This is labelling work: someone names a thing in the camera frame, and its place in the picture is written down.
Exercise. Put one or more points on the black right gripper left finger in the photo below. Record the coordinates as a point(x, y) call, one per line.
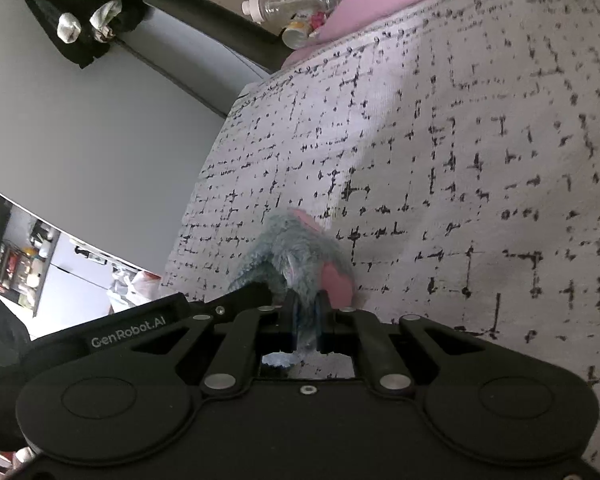
point(289, 315)

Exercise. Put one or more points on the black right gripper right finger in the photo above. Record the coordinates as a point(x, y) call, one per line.
point(322, 316)

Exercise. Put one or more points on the fluffy grey pink plush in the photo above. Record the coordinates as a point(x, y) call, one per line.
point(294, 254)

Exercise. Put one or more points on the grey patterned bed blanket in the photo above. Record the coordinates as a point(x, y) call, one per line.
point(453, 150)

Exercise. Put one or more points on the dark folded board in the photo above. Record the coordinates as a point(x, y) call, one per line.
point(249, 40)

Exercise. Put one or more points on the paper cup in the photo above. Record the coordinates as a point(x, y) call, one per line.
point(296, 34)

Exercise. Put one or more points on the clear plastic bottle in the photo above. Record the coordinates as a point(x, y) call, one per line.
point(279, 12)

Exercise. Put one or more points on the black white hanging clothes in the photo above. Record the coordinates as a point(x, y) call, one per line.
point(81, 30)

